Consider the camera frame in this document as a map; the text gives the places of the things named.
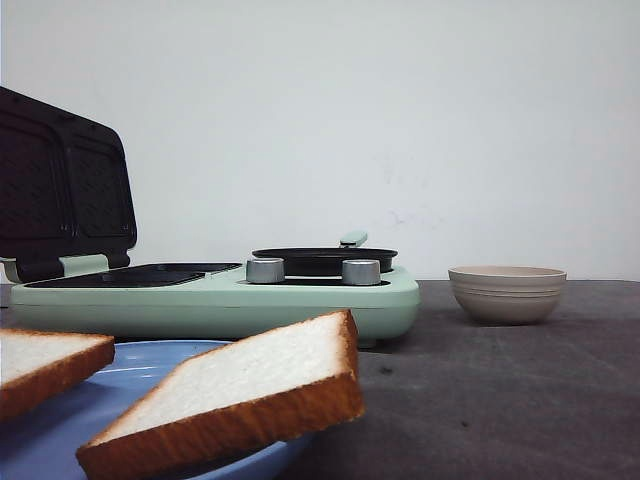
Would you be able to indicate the toast bread slice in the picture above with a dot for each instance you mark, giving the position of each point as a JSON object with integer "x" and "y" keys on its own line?
{"x": 273, "y": 386}
{"x": 38, "y": 365}

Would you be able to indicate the mint green breakfast maker base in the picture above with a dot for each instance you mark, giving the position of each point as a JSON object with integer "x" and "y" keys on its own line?
{"x": 210, "y": 301}

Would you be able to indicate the right silver control knob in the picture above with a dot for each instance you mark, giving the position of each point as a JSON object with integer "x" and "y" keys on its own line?
{"x": 361, "y": 272}

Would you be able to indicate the silver control knob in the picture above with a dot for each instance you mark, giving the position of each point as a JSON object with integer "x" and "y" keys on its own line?
{"x": 265, "y": 270}
{"x": 361, "y": 272}

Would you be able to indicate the left silver control knob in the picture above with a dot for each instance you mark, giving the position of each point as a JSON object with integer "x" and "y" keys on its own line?
{"x": 265, "y": 270}

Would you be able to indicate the beige ribbed ceramic bowl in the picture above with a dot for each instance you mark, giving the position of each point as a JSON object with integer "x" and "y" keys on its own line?
{"x": 507, "y": 295}

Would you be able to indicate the grey table cloth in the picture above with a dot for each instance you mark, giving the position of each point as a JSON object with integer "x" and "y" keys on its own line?
{"x": 455, "y": 400}

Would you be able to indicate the blue plastic plate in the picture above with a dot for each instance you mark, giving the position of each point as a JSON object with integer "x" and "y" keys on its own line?
{"x": 42, "y": 443}

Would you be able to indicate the black frying pan green handle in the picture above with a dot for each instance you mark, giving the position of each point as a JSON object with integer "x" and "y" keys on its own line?
{"x": 327, "y": 261}

